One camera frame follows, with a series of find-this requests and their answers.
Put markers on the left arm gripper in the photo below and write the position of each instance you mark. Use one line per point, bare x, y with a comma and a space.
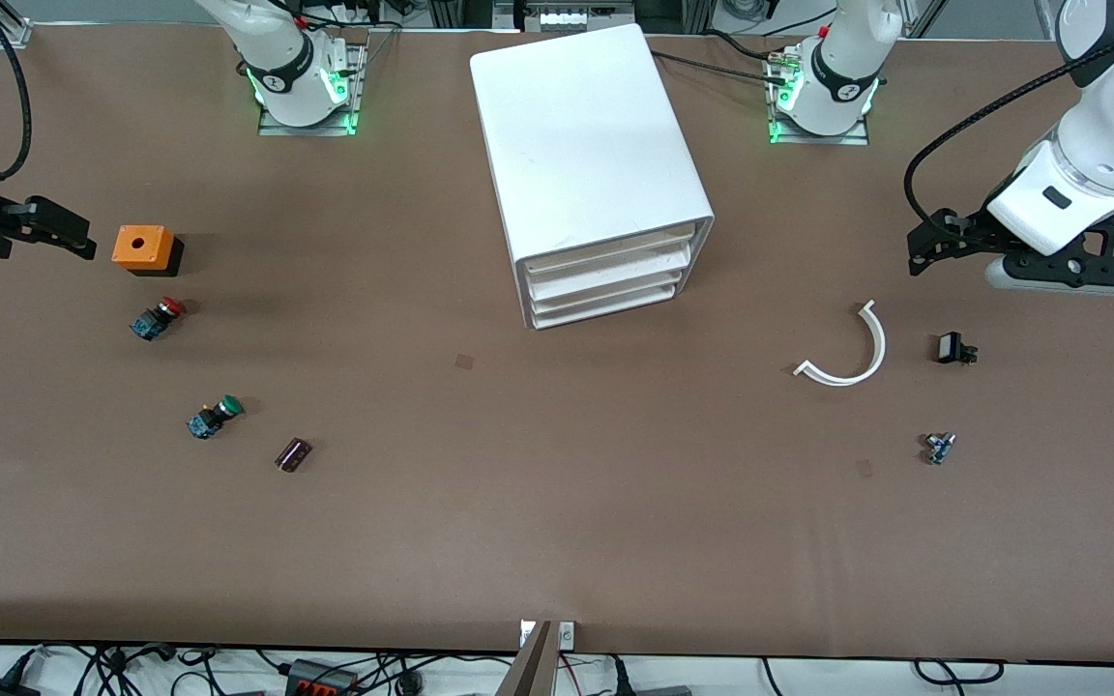
971, 232

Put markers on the red push button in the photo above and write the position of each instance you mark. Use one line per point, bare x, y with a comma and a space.
156, 317

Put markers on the green push button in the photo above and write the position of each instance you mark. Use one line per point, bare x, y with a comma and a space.
214, 416

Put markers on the orange box with hole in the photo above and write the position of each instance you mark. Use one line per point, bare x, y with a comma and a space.
141, 246

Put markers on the white curved plastic strip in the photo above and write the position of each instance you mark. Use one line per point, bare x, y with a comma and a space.
881, 348

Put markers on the small blue electronic part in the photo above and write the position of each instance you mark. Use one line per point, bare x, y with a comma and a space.
939, 449

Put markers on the dark purple cylindrical capacitor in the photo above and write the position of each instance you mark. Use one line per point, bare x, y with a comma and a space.
292, 454

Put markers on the black power strip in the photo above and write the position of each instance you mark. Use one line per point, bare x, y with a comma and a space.
320, 681

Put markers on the grey centre beam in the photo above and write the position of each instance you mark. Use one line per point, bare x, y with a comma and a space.
530, 672

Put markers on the small black switch part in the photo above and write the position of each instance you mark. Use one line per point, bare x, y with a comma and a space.
951, 347

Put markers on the black left camera mount bracket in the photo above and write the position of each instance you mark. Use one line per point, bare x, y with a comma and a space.
1079, 269

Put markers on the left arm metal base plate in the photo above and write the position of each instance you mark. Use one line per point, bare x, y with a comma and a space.
857, 138

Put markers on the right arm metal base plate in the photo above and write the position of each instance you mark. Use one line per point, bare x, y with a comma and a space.
354, 106

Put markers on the small white edge bracket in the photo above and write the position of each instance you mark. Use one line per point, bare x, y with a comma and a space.
526, 634
567, 635

